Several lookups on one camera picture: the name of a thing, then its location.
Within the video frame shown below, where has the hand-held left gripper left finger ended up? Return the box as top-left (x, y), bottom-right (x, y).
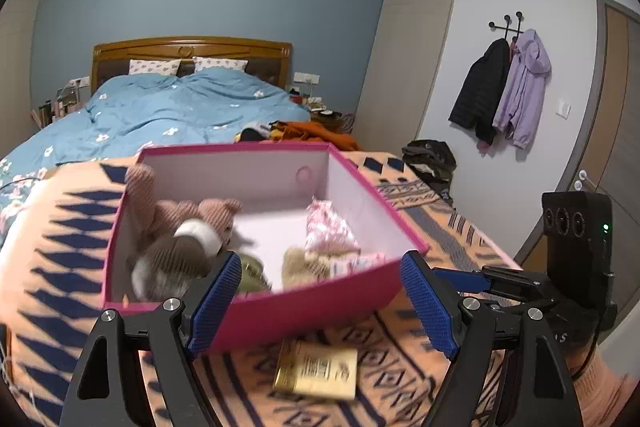
top-left (59, 251), bottom-right (243, 427)

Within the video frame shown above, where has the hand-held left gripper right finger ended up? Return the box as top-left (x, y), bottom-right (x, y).
top-left (400, 250), bottom-right (583, 427)

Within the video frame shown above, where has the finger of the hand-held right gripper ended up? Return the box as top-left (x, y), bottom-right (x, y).
top-left (482, 267), bottom-right (553, 308)
top-left (432, 268), bottom-right (488, 294)

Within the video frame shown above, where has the green crocodile plush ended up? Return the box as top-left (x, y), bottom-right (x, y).
top-left (237, 254), bottom-right (273, 295)

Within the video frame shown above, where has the brown and white plush toy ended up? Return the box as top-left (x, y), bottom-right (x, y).
top-left (131, 219), bottom-right (223, 303)

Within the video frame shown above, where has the beige plush toy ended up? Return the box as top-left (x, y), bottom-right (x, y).
top-left (281, 247), bottom-right (346, 290)

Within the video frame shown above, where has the pink teddy bear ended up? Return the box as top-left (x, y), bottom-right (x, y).
top-left (124, 164), bottom-right (243, 258)

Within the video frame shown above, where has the gold packet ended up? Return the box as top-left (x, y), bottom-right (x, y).
top-left (272, 339), bottom-right (358, 400)

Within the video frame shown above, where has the pink and white cloth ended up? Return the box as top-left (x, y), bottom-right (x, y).
top-left (304, 199), bottom-right (388, 275)

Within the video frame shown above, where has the pink cardboard box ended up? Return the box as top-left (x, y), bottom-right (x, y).
top-left (101, 143), bottom-right (430, 353)

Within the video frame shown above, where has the person's right forearm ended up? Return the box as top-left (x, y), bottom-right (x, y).
top-left (565, 342), bottom-right (636, 427)

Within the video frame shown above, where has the dark clothes pile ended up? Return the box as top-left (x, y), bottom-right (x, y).
top-left (401, 139), bottom-right (458, 208)

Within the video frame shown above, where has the wooden door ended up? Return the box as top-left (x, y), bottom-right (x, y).
top-left (515, 0), bottom-right (640, 308)

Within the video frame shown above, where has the purple jacket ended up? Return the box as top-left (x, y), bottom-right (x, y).
top-left (492, 28), bottom-right (552, 151)

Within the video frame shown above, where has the orange patterned blanket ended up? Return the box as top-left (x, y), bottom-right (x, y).
top-left (0, 149), bottom-right (526, 427)

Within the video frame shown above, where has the black clothing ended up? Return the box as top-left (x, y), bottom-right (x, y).
top-left (235, 123), bottom-right (273, 144)

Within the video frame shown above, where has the black jacket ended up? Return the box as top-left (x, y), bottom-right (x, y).
top-left (448, 38), bottom-right (512, 145)

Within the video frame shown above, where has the orange cloth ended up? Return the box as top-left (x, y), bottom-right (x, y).
top-left (270, 121), bottom-right (362, 152)

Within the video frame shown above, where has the blue floral duvet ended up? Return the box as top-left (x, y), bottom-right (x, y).
top-left (0, 68), bottom-right (311, 228)

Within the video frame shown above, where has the wooden nightstand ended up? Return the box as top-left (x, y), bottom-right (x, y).
top-left (310, 104), bottom-right (356, 138)

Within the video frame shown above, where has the black coat hook rack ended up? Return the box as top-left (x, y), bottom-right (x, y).
top-left (488, 12), bottom-right (526, 40)

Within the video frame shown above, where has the white floral pillow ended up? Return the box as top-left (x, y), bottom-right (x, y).
top-left (129, 58), bottom-right (182, 76)
top-left (192, 56), bottom-right (249, 74)

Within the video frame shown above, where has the cluttered bedside table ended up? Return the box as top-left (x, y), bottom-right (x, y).
top-left (30, 84), bottom-right (93, 128)

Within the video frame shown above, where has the wooden headboard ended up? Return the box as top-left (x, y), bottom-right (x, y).
top-left (91, 37), bottom-right (293, 100)

